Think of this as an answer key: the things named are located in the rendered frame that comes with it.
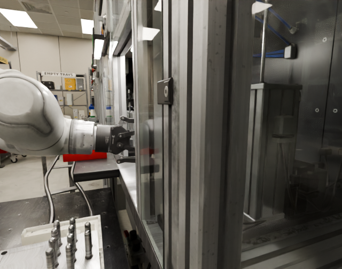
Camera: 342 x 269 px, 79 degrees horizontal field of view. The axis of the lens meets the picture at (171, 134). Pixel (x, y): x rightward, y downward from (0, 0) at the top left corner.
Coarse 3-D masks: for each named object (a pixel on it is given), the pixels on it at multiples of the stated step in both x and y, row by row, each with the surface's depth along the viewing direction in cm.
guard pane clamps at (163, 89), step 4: (164, 80) 22; (168, 80) 20; (172, 80) 20; (160, 84) 23; (164, 84) 21; (168, 84) 20; (172, 84) 20; (160, 88) 23; (164, 88) 21; (168, 88) 20; (172, 88) 20; (160, 92) 23; (164, 92) 21; (168, 92) 20; (172, 92) 20; (160, 96) 23; (164, 96) 21; (168, 96) 20; (172, 96) 20; (160, 100) 23; (164, 100) 22; (168, 100) 20; (172, 100) 20; (160, 104) 24; (164, 104) 22; (168, 104) 21; (172, 104) 20
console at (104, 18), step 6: (102, 0) 82; (108, 0) 70; (102, 6) 87; (108, 6) 70; (102, 12) 88; (108, 12) 71; (102, 18) 73; (108, 18) 71; (102, 24) 78; (108, 24) 71; (102, 30) 83; (108, 30) 72; (108, 36) 77; (102, 54) 106; (126, 54) 106; (132, 54) 106
